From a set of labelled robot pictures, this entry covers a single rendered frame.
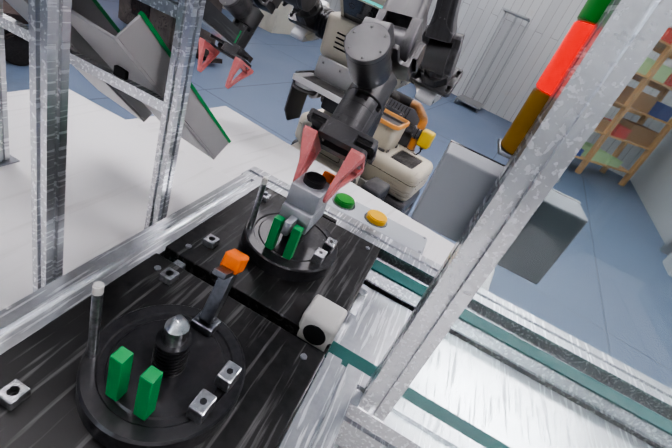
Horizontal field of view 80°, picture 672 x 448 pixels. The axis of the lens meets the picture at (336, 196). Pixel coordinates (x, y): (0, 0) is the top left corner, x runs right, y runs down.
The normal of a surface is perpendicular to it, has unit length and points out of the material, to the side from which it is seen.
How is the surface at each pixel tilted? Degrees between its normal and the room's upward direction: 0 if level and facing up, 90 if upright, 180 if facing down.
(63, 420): 0
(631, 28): 90
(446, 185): 90
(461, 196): 90
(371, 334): 0
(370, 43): 49
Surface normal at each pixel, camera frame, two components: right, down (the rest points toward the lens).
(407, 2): -0.17, -0.26
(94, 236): 0.34, -0.81
